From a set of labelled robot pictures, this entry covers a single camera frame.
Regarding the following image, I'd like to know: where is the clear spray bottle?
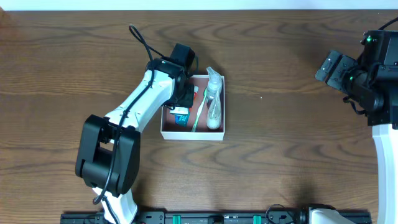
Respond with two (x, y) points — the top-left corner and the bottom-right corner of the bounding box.
(206, 67), (223, 101)

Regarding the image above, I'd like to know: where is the Colgate toothpaste tube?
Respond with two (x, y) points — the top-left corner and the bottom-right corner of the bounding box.
(175, 86), (198, 127)

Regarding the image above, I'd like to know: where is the green white soap packet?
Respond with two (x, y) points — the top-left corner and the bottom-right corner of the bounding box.
(170, 107), (190, 115)

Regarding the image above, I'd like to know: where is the green toothbrush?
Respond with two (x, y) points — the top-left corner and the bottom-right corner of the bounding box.
(192, 88), (207, 133)

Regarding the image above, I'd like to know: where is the white box with pink interior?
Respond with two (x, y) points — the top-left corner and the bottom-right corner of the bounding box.
(160, 75), (225, 141)

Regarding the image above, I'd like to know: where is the white lotion tube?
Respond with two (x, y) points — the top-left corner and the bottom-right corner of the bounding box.
(206, 90), (221, 129)

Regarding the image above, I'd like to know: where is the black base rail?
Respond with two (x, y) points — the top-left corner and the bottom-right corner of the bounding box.
(60, 210), (373, 224)

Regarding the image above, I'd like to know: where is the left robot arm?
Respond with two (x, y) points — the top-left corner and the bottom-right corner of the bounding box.
(75, 56), (198, 223)

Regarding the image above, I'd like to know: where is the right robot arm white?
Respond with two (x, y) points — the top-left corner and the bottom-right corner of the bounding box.
(315, 27), (397, 223)

